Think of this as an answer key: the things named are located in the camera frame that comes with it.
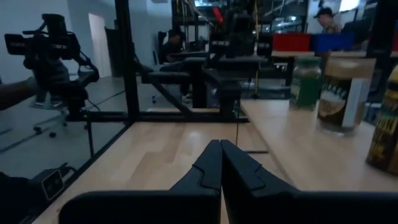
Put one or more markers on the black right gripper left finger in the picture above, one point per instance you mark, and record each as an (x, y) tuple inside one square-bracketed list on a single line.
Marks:
[(174, 208)]

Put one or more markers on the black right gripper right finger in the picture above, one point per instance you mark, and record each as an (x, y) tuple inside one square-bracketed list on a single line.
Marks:
[(280, 208)]

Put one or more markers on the beige lid spice jar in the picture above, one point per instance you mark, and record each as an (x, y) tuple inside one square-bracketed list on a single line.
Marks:
[(335, 105)]

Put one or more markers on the green lid spice jar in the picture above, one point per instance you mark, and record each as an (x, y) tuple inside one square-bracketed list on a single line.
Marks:
[(304, 90)]

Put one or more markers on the yellow lid spice jar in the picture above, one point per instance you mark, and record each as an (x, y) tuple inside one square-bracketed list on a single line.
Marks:
[(384, 140)]

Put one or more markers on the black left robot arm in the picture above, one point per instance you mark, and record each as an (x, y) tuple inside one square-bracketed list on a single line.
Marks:
[(236, 43)]

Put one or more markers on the person's forearm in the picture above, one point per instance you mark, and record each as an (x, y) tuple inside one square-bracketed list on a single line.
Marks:
[(15, 93)]

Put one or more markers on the black workbench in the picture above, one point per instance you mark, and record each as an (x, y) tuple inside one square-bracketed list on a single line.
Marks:
[(164, 77)]

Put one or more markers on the office chair with casters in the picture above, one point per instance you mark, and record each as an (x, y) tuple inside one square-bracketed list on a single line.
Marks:
[(52, 134)]

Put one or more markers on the wooden background table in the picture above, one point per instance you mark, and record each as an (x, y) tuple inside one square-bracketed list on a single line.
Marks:
[(298, 54)]

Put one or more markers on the person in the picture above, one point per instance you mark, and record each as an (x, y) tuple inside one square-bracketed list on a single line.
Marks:
[(172, 46), (53, 74), (326, 21)]

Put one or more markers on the red bin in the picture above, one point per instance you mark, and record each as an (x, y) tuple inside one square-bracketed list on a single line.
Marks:
[(292, 42)]

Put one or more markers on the blue bin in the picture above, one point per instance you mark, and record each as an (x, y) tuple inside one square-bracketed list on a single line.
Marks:
[(332, 42)]

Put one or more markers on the white door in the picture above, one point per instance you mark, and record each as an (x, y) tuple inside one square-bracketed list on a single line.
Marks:
[(99, 46)]

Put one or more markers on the black metal table frame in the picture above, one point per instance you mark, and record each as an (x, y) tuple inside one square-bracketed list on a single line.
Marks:
[(127, 62)]

